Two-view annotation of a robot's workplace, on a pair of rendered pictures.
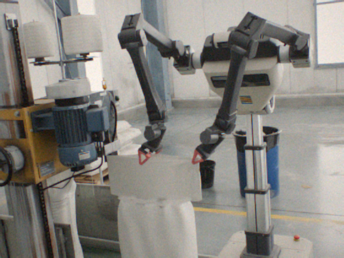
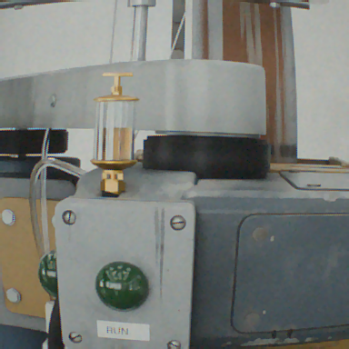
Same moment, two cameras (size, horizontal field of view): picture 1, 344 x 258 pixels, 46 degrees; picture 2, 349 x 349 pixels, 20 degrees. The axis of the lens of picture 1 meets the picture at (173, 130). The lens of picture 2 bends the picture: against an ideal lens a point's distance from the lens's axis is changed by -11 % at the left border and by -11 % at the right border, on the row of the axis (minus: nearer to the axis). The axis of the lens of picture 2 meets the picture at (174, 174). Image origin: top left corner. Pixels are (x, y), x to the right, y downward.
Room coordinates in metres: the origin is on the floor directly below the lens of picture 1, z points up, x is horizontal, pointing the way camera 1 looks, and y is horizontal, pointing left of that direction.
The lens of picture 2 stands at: (2.73, 0.09, 1.38)
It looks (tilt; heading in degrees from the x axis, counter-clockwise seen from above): 3 degrees down; 155
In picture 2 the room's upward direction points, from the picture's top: 2 degrees clockwise
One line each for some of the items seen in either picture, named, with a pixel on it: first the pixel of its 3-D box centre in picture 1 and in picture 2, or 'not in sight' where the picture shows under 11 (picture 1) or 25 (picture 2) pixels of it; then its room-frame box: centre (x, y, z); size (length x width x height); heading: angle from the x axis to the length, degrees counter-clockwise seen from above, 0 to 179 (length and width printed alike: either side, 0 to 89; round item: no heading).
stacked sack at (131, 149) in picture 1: (120, 153); not in sight; (5.41, 0.74, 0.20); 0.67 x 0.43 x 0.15; 153
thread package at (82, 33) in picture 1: (82, 35); not in sight; (1.79, 0.35, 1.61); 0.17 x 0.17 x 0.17
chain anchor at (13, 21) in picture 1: (13, 21); not in sight; (1.67, 0.59, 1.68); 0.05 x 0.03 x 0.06; 153
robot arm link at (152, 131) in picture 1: (155, 125); not in sight; (1.82, 0.08, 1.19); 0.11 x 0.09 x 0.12; 154
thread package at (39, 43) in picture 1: (36, 40); not in sight; (1.91, 0.58, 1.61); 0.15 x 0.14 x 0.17; 63
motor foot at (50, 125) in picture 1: (50, 120); not in sight; (1.66, 0.50, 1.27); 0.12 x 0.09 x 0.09; 153
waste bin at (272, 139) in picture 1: (258, 162); not in sight; (3.97, -0.82, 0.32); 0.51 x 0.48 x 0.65; 153
